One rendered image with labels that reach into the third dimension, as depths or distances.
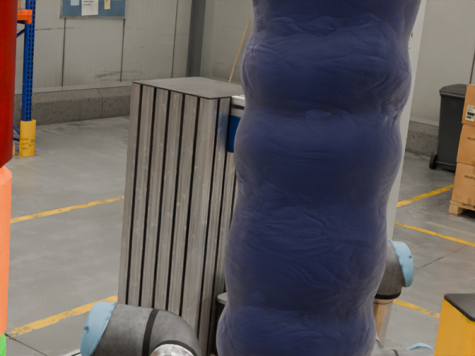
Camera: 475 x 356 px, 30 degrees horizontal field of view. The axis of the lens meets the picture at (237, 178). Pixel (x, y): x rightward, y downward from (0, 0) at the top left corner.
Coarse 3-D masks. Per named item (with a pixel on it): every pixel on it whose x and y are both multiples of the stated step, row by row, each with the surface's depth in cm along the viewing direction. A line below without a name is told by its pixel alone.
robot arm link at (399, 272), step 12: (396, 252) 222; (408, 252) 223; (396, 264) 221; (408, 264) 222; (384, 276) 222; (396, 276) 222; (408, 276) 222; (384, 288) 223; (396, 288) 224; (384, 300) 224; (384, 312) 228; (384, 324) 230; (384, 336) 232
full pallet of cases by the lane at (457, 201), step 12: (468, 84) 885; (468, 96) 885; (468, 108) 886; (468, 120) 888; (468, 132) 890; (468, 144) 891; (468, 156) 893; (456, 168) 902; (468, 168) 894; (456, 180) 904; (468, 180) 895; (456, 192) 905; (468, 192) 897; (456, 204) 908; (468, 204) 899
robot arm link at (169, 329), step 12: (168, 312) 176; (156, 324) 173; (168, 324) 172; (180, 324) 173; (156, 336) 171; (168, 336) 170; (180, 336) 170; (192, 336) 172; (156, 348) 168; (168, 348) 167; (180, 348) 167; (192, 348) 169
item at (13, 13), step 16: (0, 0) 24; (16, 0) 25; (0, 16) 24; (16, 16) 26; (0, 32) 24; (16, 32) 26; (0, 48) 25; (0, 64) 25; (0, 80) 25; (0, 96) 25; (0, 112) 25; (0, 128) 25; (0, 144) 25; (0, 160) 26
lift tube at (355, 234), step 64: (256, 0) 117; (320, 0) 110; (384, 0) 111; (256, 64) 116; (320, 64) 111; (384, 64) 113; (256, 128) 118; (320, 128) 114; (384, 128) 116; (320, 192) 116; (384, 192) 121; (256, 256) 120; (320, 256) 117; (384, 256) 124; (256, 320) 122; (320, 320) 120
